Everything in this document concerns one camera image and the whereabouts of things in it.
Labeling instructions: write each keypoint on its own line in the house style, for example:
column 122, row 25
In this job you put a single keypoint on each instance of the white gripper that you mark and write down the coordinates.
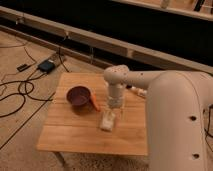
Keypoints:
column 115, row 102

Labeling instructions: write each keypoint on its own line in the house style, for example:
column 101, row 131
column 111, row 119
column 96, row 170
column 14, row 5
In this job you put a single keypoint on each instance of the white sponge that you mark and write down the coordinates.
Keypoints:
column 107, row 123

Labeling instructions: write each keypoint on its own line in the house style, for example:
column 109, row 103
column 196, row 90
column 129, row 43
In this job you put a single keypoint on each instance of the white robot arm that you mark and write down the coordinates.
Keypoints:
column 174, row 107

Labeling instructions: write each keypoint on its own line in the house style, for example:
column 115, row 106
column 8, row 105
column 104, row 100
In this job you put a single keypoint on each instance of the orange carrot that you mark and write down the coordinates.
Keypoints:
column 95, row 103

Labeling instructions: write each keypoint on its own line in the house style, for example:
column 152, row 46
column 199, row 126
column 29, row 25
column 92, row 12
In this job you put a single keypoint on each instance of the dark purple bowl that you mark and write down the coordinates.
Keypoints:
column 78, row 96

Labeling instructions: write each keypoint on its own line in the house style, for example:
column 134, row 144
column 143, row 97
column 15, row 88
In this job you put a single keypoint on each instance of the wooden table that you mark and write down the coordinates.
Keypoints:
column 69, row 130

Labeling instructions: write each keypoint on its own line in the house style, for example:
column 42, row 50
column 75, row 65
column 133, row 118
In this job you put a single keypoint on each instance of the black power adapter box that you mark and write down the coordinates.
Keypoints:
column 46, row 66

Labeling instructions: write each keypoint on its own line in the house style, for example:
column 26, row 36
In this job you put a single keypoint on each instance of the small black device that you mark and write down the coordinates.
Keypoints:
column 23, row 67

